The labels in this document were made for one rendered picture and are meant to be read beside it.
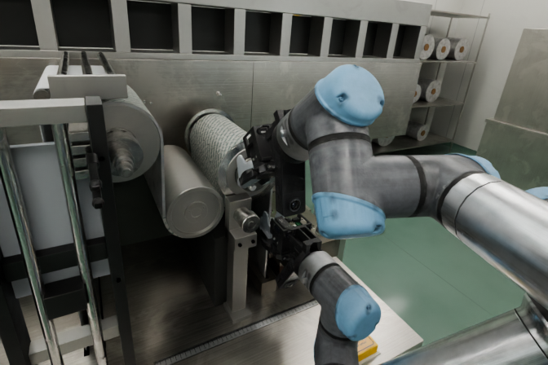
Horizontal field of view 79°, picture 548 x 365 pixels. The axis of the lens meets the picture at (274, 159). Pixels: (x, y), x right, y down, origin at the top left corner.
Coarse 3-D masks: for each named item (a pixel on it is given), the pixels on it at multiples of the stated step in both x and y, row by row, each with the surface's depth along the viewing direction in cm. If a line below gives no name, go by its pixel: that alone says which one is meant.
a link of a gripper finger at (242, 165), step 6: (240, 156) 62; (240, 162) 62; (246, 162) 61; (240, 168) 63; (246, 168) 61; (240, 174) 63; (252, 180) 59; (258, 180) 60; (240, 186) 62; (246, 186) 63
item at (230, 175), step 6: (234, 156) 67; (246, 156) 68; (234, 162) 67; (228, 168) 67; (234, 168) 68; (228, 174) 68; (234, 174) 68; (228, 180) 68; (234, 180) 69; (228, 186) 69; (234, 186) 69; (264, 186) 73; (234, 192) 70; (240, 192) 71; (246, 192) 72; (252, 192) 72; (258, 192) 73
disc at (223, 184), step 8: (240, 144) 67; (232, 152) 66; (224, 160) 66; (224, 168) 67; (224, 176) 68; (224, 184) 68; (272, 184) 74; (224, 192) 69; (232, 192) 70; (264, 192) 74
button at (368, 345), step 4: (368, 336) 73; (364, 340) 72; (368, 340) 72; (372, 340) 72; (360, 344) 71; (364, 344) 71; (368, 344) 71; (372, 344) 71; (376, 344) 71; (360, 348) 70; (364, 348) 70; (368, 348) 70; (372, 348) 70; (376, 348) 71; (360, 352) 69; (364, 352) 69; (368, 352) 70; (372, 352) 71; (360, 356) 69; (364, 356) 70; (368, 356) 71; (360, 360) 70
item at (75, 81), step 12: (60, 60) 62; (84, 60) 62; (60, 72) 50; (72, 72) 61; (84, 72) 52; (96, 72) 63; (108, 72) 54; (48, 84) 46; (60, 84) 46; (72, 84) 47; (84, 84) 48; (96, 84) 49; (108, 84) 49; (120, 84) 50; (60, 96) 47; (72, 96) 48; (84, 96) 48; (108, 96) 50; (120, 96) 51
